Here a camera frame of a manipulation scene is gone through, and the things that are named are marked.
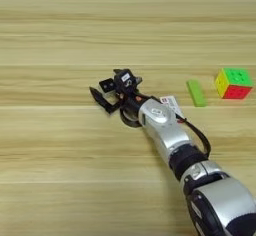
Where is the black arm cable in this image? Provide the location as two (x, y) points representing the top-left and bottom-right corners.
(176, 116), (212, 160)

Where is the green rectangular block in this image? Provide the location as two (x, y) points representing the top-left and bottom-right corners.
(185, 78), (209, 108)

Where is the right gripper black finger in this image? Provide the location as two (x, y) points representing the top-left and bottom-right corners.
(112, 67), (126, 76)
(88, 86), (117, 115)

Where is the multicolour puzzle cube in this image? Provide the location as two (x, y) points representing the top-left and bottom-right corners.
(213, 67), (255, 101)

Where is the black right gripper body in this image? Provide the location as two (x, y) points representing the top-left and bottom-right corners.
(106, 76), (155, 115)

